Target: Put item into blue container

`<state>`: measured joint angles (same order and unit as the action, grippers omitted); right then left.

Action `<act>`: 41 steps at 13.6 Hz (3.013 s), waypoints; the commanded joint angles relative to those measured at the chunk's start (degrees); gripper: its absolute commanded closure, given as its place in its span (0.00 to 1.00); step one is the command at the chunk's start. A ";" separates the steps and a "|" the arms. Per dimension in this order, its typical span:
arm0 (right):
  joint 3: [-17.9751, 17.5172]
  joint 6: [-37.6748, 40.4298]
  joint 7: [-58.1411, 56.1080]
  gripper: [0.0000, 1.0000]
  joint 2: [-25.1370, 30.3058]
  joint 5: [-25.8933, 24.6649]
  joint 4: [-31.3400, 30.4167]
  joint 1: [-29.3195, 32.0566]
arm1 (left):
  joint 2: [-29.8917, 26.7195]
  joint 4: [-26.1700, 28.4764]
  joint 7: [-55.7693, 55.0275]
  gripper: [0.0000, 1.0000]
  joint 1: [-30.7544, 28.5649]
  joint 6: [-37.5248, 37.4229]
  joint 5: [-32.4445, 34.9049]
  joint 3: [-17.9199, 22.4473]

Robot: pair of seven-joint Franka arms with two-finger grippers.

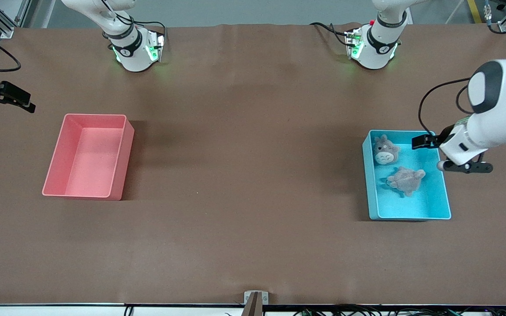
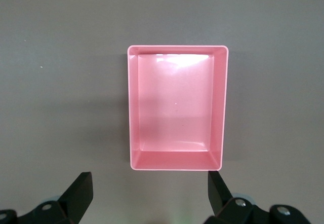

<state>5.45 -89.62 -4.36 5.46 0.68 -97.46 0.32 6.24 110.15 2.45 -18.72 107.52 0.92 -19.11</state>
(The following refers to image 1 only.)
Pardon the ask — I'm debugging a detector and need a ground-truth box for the grey plush toy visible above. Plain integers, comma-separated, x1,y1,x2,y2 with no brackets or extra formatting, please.
372,134,401,166
386,166,426,198

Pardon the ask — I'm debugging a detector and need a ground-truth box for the blue plastic box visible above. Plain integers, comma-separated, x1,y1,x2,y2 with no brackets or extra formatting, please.
362,129,452,221

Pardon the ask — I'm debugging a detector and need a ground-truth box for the pink plastic box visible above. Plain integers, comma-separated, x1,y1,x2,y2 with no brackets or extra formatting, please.
42,113,135,201

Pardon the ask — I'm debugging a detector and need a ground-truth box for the brown table cover sheet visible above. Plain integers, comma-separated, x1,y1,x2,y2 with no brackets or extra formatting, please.
0,23,506,305

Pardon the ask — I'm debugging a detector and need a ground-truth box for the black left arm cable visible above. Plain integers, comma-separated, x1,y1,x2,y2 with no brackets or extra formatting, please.
418,78,474,137

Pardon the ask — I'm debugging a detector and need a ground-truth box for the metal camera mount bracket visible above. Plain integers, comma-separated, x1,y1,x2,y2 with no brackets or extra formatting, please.
244,290,269,316

